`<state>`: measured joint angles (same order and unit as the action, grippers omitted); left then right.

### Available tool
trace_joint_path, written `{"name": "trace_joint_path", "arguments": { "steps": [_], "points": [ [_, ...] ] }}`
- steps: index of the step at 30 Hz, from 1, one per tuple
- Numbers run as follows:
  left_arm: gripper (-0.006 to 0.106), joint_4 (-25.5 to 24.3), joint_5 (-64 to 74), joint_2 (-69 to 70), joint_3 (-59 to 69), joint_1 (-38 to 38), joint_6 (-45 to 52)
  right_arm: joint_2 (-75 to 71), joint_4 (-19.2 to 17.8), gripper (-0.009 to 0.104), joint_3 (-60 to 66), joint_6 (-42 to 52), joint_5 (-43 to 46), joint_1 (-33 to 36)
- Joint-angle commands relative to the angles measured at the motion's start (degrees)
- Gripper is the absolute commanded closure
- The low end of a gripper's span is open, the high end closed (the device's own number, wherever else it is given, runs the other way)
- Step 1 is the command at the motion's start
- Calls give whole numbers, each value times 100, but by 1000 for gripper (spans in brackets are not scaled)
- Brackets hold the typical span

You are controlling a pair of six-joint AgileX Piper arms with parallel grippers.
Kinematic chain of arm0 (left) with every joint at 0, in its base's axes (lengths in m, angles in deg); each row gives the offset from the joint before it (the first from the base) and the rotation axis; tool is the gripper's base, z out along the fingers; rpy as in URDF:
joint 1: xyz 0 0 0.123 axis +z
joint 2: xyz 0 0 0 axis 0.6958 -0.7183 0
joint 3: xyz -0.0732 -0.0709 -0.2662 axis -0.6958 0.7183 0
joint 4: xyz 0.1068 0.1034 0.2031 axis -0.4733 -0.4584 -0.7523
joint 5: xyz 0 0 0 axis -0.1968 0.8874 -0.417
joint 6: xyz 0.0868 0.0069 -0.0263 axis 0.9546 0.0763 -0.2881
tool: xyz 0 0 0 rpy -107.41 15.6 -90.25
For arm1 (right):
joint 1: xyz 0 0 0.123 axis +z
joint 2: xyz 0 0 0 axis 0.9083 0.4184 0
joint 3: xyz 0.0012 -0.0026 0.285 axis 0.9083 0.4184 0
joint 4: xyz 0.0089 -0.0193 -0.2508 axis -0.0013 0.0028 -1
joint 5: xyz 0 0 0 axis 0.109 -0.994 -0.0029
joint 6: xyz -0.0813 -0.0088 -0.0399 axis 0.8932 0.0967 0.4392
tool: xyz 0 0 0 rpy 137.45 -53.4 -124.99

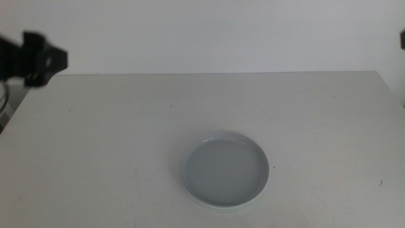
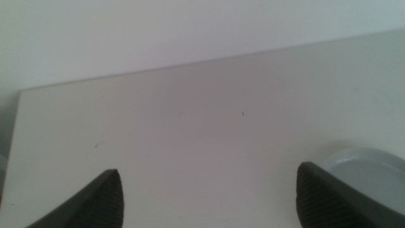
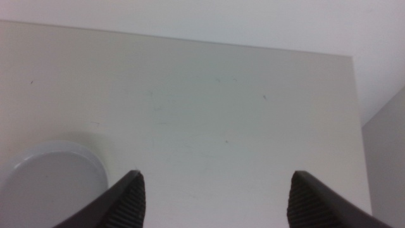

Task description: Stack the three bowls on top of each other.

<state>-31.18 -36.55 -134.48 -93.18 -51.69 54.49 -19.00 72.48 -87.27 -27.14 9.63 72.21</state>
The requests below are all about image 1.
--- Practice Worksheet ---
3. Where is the white shallow bowl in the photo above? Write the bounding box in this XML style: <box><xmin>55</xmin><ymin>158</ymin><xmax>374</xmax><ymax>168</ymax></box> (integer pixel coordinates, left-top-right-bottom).
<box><xmin>180</xmin><ymin>185</ymin><xmax>270</xmax><ymax>210</ymax></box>

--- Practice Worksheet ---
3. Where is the grey shallow bowl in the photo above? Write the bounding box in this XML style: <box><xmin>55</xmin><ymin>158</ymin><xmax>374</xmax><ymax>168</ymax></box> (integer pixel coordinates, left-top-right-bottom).
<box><xmin>179</xmin><ymin>129</ymin><xmax>271</xmax><ymax>208</ymax></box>

